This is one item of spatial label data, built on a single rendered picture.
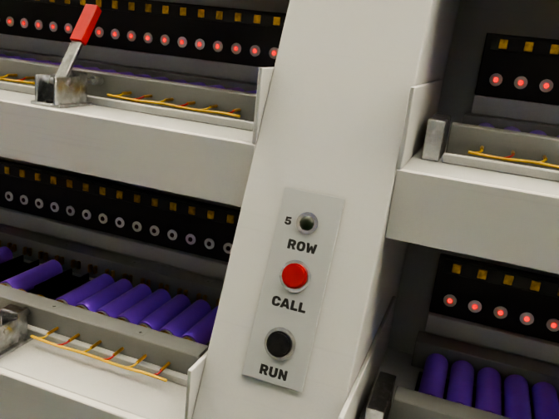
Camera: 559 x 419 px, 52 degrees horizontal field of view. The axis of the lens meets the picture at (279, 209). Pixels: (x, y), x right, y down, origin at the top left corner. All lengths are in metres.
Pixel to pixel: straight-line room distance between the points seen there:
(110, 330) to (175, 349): 0.06
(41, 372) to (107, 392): 0.06
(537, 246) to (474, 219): 0.04
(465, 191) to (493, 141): 0.08
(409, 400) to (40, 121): 0.34
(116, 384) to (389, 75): 0.29
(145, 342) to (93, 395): 0.05
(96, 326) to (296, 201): 0.20
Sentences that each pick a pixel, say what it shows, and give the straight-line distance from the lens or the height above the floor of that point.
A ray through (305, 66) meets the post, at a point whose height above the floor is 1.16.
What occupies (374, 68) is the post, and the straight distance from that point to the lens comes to 0.38.
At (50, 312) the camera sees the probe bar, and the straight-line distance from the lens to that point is 0.51.
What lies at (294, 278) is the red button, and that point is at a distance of 0.36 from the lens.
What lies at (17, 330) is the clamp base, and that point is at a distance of 0.51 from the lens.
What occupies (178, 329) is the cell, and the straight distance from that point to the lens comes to 0.49.
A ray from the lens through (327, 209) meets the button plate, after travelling 0.36.
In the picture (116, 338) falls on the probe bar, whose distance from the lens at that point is 0.47.
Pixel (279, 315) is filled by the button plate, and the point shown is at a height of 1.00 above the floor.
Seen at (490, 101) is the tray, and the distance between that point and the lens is 0.55.
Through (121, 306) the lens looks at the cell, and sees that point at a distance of 0.52.
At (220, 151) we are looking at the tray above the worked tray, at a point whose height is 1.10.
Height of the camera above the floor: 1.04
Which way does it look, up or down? 4 degrees up
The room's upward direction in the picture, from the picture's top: 13 degrees clockwise
